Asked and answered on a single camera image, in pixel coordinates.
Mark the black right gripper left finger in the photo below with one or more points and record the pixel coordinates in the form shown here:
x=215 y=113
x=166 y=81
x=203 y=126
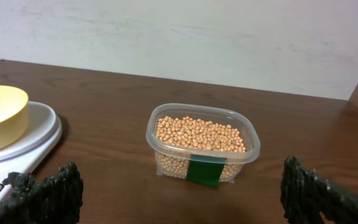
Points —
x=54 y=200

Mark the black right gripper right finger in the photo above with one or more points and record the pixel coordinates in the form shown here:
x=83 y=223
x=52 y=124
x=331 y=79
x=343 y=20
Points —
x=307 y=197

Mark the white digital kitchen scale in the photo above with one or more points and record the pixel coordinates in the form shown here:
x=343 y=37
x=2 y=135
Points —
x=24 y=155

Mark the yellow plastic bowl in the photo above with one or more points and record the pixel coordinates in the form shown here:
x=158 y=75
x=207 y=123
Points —
x=14 y=114

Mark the green tape piece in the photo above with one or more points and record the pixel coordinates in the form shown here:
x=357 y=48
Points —
x=205 y=170

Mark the clear plastic container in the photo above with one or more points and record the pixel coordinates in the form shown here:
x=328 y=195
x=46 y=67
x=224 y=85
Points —
x=234 y=161

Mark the pile of soybeans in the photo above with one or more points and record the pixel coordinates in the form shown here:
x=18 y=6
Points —
x=194 y=134

